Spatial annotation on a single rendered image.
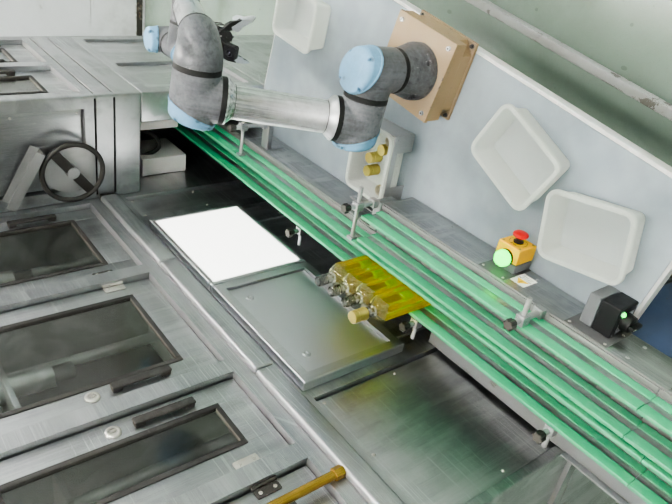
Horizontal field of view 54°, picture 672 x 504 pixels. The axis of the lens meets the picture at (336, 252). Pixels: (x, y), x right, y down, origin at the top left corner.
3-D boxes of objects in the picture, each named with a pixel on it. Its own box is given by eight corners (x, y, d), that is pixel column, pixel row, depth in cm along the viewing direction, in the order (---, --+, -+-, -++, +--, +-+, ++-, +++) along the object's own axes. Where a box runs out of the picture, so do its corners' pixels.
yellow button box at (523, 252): (509, 255, 175) (491, 261, 171) (517, 231, 172) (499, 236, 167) (530, 268, 171) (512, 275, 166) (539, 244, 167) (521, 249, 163)
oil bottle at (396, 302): (420, 294, 187) (363, 313, 174) (424, 277, 184) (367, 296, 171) (434, 305, 183) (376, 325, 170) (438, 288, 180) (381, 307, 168)
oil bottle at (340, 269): (380, 264, 198) (324, 280, 185) (384, 248, 195) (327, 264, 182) (392, 274, 194) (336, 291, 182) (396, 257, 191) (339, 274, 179)
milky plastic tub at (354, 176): (364, 179, 215) (343, 183, 210) (376, 113, 204) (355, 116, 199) (399, 202, 204) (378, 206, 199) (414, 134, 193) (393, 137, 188)
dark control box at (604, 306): (598, 311, 158) (578, 320, 153) (610, 283, 154) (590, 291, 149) (628, 330, 153) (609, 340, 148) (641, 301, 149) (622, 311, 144)
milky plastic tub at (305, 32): (300, -20, 223) (279, -21, 218) (339, 3, 210) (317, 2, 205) (291, 31, 233) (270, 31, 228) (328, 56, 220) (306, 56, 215)
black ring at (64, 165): (101, 192, 231) (37, 201, 218) (100, 134, 220) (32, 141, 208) (106, 197, 228) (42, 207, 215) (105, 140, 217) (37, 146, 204)
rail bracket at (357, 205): (366, 231, 199) (334, 239, 192) (376, 181, 191) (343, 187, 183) (372, 236, 197) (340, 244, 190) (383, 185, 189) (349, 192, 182)
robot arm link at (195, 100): (395, 104, 165) (172, 67, 148) (379, 159, 172) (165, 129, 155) (381, 89, 175) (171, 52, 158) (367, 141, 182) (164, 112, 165)
